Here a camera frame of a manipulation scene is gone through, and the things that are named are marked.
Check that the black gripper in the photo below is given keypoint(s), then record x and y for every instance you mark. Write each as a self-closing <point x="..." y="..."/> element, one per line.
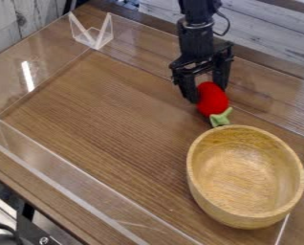
<point x="217" y="64"/>

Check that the red felt strawberry toy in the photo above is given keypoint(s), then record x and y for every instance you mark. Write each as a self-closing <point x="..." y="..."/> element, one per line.
<point x="212" y="105"/>

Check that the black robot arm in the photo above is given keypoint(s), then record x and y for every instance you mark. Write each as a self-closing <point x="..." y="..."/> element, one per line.
<point x="201" y="55"/>

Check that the wooden bowl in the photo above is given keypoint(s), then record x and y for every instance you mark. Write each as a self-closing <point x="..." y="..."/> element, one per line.
<point x="245" y="176"/>

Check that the clear acrylic corner bracket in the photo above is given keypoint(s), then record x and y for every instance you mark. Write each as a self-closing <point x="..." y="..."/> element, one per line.
<point x="92" y="37"/>

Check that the clear acrylic front wall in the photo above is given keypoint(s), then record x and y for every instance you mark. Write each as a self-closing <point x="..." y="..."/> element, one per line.
<point x="97" y="214"/>

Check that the black table leg bracket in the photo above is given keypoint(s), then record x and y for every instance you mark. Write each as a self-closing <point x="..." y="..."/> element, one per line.
<point x="32" y="235"/>

